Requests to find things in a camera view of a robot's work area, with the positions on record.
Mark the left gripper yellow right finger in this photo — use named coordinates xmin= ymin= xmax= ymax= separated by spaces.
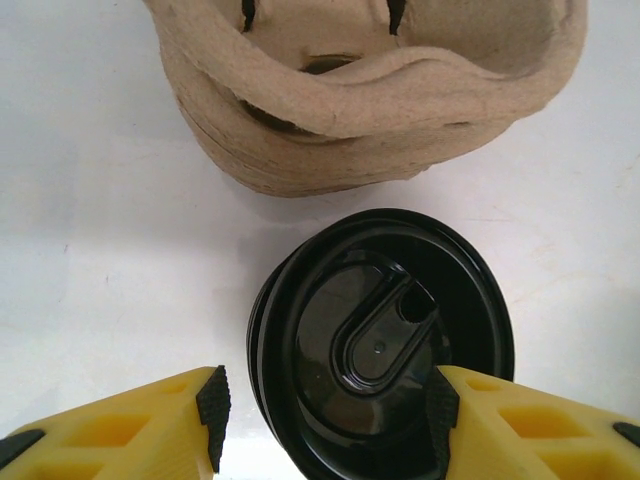
xmin=425 ymin=363 xmax=640 ymax=480

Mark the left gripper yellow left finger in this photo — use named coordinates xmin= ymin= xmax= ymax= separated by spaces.
xmin=0 ymin=364 xmax=234 ymax=480

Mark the black plastic cup lid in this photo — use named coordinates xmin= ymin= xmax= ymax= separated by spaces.
xmin=259 ymin=208 xmax=516 ymax=480

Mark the brown pulp cup carrier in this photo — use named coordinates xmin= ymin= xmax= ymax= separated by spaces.
xmin=158 ymin=0 xmax=587 ymax=137

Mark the stack of black plastic lids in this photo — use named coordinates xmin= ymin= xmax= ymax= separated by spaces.
xmin=246 ymin=269 xmax=301 ymax=451

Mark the stack of pulp cup carriers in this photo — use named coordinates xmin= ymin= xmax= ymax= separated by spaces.
xmin=167 ymin=44 xmax=576 ymax=200

